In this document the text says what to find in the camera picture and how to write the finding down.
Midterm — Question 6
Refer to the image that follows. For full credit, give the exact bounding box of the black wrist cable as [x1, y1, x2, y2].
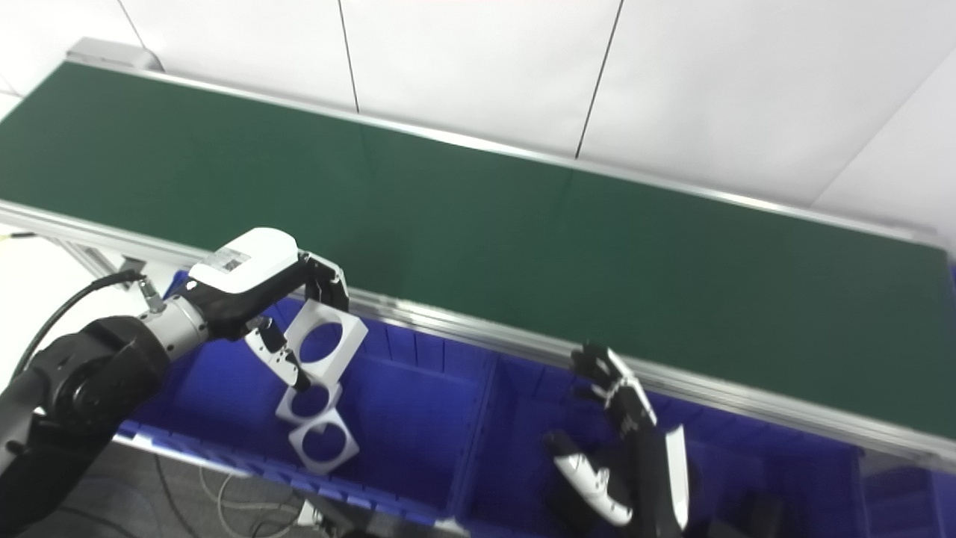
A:
[11, 270, 165, 382]

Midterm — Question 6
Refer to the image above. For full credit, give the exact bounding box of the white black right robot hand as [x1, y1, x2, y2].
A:
[544, 342, 692, 538]

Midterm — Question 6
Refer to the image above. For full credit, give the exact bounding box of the aluminium conveyor leg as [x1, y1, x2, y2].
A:
[63, 239, 150, 281]

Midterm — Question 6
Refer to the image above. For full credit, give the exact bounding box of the green conveyor belt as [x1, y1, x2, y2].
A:
[0, 62, 956, 442]
[0, 56, 956, 471]

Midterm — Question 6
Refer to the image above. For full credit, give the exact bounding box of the grey conveyor end housing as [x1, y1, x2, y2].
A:
[66, 37, 164, 72]

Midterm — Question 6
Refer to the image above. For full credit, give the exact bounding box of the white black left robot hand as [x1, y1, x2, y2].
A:
[187, 228, 350, 393]

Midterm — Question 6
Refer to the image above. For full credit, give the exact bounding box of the white floor cable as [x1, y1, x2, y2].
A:
[198, 467, 329, 538]

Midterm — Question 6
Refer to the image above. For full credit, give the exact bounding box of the white square part with hole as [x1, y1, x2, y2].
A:
[286, 299, 369, 384]
[289, 411, 360, 476]
[276, 377, 343, 425]

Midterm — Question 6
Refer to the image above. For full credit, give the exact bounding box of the black floor cable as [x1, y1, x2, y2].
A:
[153, 456, 196, 538]

